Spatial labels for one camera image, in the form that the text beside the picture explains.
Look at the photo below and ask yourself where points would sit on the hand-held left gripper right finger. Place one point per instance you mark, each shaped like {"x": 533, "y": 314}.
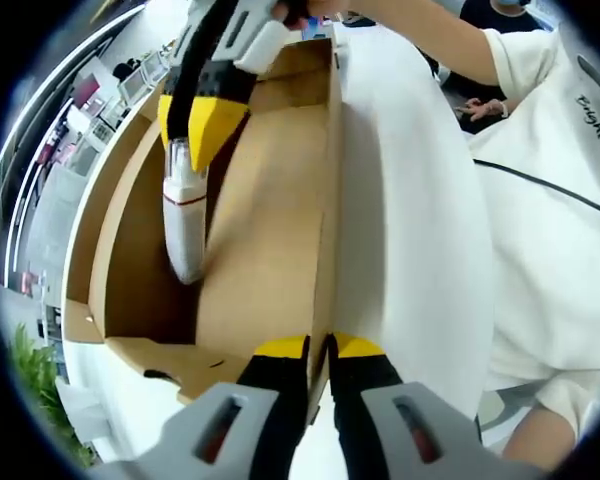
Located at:
{"x": 365, "y": 395}

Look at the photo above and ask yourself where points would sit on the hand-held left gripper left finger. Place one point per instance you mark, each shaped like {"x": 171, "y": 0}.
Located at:
{"x": 275, "y": 400}

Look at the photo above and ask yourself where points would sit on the brown cardboard shoe box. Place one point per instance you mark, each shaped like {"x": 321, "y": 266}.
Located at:
{"x": 270, "y": 225}

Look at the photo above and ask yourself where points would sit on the white squeeze tube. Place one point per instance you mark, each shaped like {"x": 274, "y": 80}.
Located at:
{"x": 185, "y": 225}

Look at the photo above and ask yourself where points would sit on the person's right hand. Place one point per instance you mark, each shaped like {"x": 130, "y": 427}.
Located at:
{"x": 305, "y": 12}

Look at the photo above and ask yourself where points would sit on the row of white office chairs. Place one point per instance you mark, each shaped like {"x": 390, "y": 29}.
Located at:
{"x": 155, "y": 70}

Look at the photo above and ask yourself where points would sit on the person's white shirt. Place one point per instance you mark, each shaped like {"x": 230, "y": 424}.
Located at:
{"x": 540, "y": 280}

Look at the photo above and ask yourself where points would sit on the green plant in white pot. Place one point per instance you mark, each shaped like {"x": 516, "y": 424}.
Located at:
{"x": 35, "y": 380}

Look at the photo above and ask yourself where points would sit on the white desk partition panel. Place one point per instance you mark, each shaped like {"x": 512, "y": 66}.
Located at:
{"x": 50, "y": 225}

